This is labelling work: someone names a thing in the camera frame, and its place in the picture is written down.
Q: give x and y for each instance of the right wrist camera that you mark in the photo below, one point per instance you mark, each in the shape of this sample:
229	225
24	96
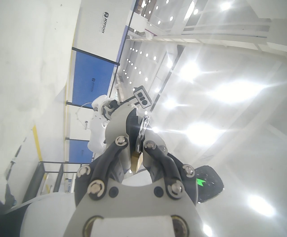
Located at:
142	96

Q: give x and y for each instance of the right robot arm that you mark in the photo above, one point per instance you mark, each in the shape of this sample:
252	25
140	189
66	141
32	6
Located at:
96	134

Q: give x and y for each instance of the black metal railing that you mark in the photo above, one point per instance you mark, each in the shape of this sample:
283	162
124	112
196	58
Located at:
58	172

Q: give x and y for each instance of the robot body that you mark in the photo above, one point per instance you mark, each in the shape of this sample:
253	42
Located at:
208	179

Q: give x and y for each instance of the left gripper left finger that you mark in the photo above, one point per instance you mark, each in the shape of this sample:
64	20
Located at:
102	161

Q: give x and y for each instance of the blue white partition panel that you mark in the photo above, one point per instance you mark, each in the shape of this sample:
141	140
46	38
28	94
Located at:
92	74

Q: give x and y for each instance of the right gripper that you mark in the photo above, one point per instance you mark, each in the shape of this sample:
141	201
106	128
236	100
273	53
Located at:
109	110

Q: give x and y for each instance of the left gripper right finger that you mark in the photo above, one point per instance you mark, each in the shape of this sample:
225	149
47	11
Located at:
164	163

